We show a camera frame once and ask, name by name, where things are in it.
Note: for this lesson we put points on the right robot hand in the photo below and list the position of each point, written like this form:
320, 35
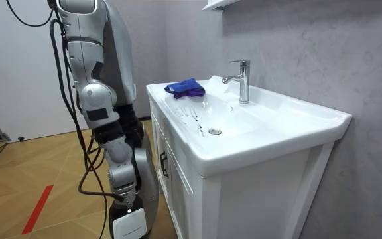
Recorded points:
129, 224

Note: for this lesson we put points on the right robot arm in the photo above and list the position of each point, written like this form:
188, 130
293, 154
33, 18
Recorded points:
85, 63

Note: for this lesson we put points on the robot legs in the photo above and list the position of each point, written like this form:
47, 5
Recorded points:
149, 179

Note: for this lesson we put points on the red floor tape strip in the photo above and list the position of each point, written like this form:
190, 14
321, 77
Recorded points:
38, 209

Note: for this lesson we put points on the white vanity cabinet with basin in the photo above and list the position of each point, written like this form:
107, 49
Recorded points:
244, 186

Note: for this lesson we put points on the chrome basin drain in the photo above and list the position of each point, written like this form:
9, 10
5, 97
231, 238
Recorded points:
214, 131

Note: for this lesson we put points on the small black door stopper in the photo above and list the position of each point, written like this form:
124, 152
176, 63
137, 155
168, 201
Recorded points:
21, 138

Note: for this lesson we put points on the blue cloth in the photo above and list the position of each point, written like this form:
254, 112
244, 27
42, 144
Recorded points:
186, 88

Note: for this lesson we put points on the robot body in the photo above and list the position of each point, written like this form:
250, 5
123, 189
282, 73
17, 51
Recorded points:
119, 49

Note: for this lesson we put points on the chrome faucet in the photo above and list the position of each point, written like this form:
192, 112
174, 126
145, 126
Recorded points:
244, 83

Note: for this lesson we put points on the white wall shelf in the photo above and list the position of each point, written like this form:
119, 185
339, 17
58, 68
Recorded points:
216, 4

